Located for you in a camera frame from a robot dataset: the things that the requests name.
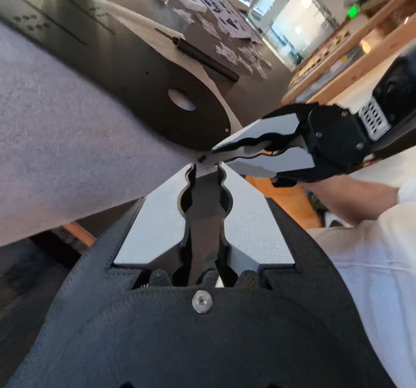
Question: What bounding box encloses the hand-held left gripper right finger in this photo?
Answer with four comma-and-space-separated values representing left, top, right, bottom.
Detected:
216, 161, 296, 275

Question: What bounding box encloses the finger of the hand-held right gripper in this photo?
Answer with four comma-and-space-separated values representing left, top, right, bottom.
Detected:
212, 112, 301, 155
232, 141, 315, 179

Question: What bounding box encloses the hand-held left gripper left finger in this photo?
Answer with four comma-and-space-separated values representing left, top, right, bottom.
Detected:
114, 163, 197, 275

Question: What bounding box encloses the black screwdriver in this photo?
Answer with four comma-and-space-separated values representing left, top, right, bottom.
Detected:
155, 28, 240, 83

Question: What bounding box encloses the black metal base plate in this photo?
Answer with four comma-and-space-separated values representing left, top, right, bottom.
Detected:
0, 0, 232, 151

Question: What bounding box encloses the person's right forearm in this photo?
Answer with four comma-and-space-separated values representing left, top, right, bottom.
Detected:
297, 174, 402, 227

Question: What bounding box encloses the group of clear screw bags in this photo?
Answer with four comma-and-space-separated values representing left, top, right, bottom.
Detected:
149, 0, 273, 80

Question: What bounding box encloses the white foam sheet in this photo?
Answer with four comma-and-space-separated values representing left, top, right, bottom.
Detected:
0, 0, 260, 247

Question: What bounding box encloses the printed instruction manual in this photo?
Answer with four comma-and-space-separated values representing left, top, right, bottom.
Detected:
187, 0, 264, 44

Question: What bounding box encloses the person's white shirt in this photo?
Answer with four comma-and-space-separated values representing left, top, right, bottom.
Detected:
305, 154, 416, 388

